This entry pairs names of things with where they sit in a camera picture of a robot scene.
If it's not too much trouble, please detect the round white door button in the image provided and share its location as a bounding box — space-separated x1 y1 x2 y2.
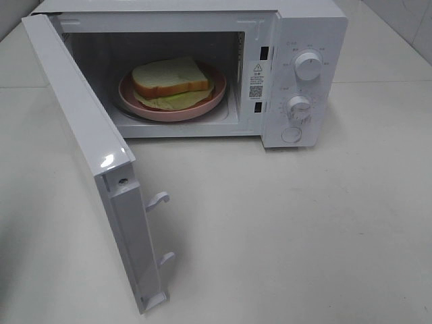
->
281 127 302 143

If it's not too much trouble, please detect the white bread lettuce sandwich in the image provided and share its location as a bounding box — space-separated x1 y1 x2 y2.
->
131 57 214 111

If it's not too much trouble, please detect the white microwave door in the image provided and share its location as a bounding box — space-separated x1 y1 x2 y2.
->
22 14 175 313

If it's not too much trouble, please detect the pink round plate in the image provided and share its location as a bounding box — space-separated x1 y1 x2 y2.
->
118 62 227 122

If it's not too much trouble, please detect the glass microwave turntable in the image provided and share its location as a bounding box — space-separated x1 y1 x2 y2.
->
117 78 230 123

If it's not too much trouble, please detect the white lower timer knob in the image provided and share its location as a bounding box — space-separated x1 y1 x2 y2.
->
287 95 312 122

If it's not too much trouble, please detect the white microwave oven body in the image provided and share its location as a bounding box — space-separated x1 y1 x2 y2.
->
29 1 348 148

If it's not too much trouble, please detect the white upper power knob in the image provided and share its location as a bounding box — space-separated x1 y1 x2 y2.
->
294 49 323 81

